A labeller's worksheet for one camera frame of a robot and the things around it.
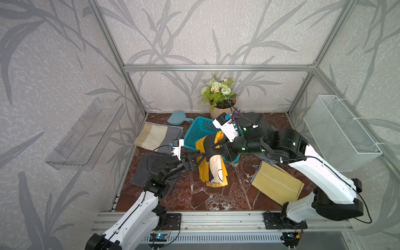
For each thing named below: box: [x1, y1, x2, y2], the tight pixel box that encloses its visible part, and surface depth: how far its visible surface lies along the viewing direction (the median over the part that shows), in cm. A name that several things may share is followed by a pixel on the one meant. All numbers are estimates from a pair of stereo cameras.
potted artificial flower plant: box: [197, 73, 237, 120], surface depth 95 cm
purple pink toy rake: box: [232, 107, 245, 119], surface depth 122 cm
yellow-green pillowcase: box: [250, 160, 305, 206], surface depth 85 cm
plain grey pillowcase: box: [241, 111, 276, 137], surface depth 39 cm
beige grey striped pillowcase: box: [133, 121, 184, 152], surface depth 107 cm
